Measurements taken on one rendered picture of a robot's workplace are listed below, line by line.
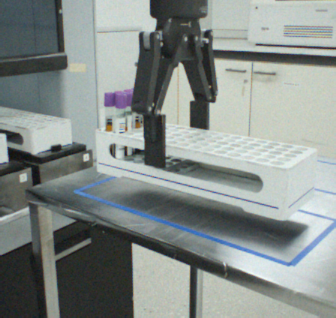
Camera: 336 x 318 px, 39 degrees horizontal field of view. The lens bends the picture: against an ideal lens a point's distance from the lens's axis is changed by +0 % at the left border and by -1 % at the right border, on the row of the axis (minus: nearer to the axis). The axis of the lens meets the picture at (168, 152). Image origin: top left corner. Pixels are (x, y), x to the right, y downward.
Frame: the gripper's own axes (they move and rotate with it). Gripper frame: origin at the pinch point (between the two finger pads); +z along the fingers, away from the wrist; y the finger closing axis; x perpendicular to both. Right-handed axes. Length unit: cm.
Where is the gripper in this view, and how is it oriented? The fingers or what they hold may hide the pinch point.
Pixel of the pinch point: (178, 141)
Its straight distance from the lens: 65.4
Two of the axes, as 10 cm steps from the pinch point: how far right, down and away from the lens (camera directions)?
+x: -8.1, -1.6, 5.7
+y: 5.9, -2.2, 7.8
